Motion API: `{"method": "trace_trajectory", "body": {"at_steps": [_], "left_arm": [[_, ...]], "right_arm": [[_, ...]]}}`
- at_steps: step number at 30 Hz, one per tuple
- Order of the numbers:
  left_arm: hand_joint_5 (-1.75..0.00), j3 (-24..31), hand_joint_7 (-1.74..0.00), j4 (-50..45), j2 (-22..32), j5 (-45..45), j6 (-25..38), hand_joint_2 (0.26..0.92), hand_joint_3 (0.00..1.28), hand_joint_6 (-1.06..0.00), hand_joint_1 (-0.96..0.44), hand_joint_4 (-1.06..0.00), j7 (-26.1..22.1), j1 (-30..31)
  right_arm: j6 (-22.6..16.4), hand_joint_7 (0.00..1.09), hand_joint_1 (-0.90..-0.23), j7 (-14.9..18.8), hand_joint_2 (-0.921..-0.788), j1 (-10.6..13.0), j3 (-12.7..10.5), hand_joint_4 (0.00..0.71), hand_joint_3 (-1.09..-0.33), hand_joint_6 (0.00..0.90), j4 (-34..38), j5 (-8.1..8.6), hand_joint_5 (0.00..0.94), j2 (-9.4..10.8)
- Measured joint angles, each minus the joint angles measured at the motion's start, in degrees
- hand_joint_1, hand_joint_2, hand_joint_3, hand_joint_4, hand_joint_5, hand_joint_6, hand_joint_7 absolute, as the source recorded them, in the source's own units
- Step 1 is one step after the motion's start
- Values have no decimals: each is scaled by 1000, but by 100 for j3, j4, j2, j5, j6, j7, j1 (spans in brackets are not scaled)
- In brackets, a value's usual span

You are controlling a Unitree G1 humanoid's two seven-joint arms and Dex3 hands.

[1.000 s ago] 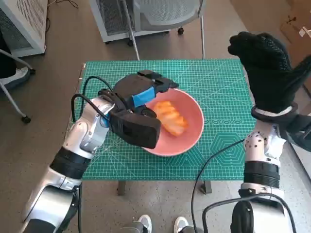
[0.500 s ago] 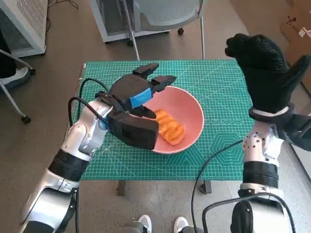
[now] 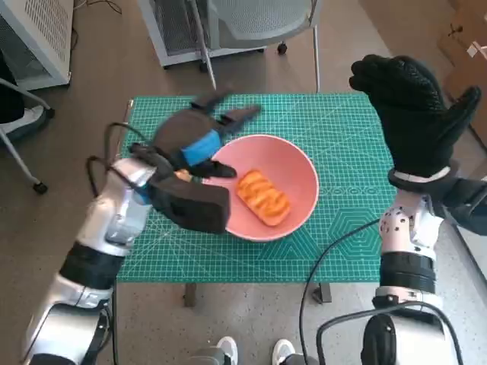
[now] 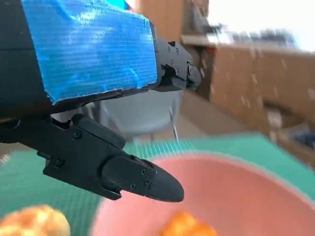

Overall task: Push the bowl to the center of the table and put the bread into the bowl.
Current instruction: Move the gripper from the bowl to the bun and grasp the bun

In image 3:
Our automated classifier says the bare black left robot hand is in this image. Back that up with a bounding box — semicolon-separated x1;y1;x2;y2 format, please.
151;88;264;179

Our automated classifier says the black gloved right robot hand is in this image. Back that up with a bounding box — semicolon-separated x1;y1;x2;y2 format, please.
349;55;482;178

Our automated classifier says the long braided toy bread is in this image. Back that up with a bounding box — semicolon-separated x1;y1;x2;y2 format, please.
236;169;292;228

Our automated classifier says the pink bowl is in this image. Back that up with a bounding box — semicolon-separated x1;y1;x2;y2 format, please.
201;133;320;243

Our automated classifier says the green cutting mat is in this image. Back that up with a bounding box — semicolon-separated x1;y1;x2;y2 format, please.
116;94;399;284

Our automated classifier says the brown cardboard box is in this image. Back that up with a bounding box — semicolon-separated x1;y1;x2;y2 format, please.
436;7;487;100

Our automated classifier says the grey mesh chair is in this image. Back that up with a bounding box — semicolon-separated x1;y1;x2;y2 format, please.
189;0;323;94

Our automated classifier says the white perforated cabinet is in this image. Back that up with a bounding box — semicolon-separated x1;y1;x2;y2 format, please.
0;0;75;91

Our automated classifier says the black seat wheeled chair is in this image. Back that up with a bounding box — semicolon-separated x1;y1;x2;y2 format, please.
0;49;55;195

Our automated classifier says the dark table leg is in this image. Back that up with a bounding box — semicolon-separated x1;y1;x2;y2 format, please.
312;283;332;304

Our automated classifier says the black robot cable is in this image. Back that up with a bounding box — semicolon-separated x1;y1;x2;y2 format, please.
103;121;153;163
298;218;384;365
317;303;466;365
86;154;149;198

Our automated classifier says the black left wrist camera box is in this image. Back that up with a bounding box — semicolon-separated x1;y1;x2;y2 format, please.
146;178;231;235

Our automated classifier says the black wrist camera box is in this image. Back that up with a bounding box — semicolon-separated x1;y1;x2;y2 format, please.
428;175;487;237
146;178;231;235

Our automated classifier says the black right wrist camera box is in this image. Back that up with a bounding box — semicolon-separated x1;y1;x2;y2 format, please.
428;175;487;237

